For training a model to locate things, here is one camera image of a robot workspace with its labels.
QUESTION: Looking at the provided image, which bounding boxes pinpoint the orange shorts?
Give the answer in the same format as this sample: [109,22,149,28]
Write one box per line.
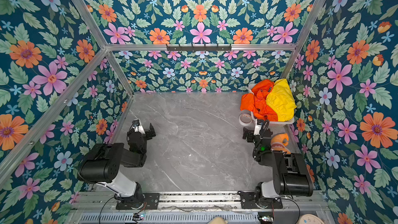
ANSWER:
[240,79,278,121]

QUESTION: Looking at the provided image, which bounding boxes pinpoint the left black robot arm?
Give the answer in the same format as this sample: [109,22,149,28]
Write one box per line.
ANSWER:
[78,119,156,209]

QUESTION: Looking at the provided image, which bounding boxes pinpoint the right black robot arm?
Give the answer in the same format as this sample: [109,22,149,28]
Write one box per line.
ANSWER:
[238,119,314,209]

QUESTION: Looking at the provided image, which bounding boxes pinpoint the yellow shorts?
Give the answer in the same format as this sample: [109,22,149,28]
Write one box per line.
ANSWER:
[266,79,296,121]

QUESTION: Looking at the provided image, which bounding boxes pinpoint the orange fish plush toy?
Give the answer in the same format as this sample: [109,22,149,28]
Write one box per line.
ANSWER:
[271,133,291,154]

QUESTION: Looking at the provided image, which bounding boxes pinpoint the white plastic basket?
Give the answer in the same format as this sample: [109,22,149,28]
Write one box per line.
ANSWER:
[248,84,294,125]

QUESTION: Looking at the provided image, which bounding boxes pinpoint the white tape roll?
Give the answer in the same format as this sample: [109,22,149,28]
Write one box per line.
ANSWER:
[238,113,253,127]

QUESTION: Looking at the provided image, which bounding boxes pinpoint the white round device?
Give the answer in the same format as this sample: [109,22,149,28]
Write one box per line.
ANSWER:
[296,214,324,224]

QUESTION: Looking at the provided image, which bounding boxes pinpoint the beige round object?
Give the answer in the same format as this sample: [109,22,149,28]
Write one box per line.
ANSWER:
[207,216,228,224]

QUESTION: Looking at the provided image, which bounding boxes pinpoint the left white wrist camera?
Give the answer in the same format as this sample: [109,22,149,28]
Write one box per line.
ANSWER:
[131,119,145,134]

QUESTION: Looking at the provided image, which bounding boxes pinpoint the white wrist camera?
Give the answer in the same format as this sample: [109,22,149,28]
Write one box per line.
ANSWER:
[131,119,145,134]
[254,119,265,135]

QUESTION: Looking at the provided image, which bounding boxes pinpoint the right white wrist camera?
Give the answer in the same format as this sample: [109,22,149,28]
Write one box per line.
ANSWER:
[254,119,265,135]

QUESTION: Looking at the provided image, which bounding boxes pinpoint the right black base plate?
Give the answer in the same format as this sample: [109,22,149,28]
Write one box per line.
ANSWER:
[238,191,283,209]

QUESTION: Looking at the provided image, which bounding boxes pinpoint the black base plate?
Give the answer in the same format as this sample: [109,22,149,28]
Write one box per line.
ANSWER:
[238,191,283,209]
[115,193,160,211]

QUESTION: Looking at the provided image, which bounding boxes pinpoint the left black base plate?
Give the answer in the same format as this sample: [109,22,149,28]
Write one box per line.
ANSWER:
[115,193,160,211]

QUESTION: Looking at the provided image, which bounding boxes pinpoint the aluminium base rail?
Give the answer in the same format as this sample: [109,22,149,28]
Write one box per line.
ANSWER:
[66,191,335,224]

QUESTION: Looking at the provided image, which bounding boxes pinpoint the black hook rail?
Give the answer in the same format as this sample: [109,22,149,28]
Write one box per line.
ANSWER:
[166,44,232,52]

